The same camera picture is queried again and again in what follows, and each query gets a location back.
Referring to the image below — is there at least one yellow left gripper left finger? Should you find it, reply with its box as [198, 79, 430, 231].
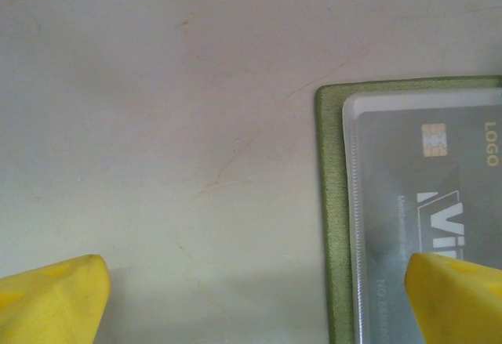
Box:
[0, 254, 111, 344]

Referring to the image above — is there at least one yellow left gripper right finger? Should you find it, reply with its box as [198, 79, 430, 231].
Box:
[405, 252, 502, 344]

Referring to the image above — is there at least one dark green VIP card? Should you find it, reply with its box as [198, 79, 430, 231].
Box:
[358, 105, 502, 344]

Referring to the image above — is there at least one green card holder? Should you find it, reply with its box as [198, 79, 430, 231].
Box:
[315, 75, 502, 344]

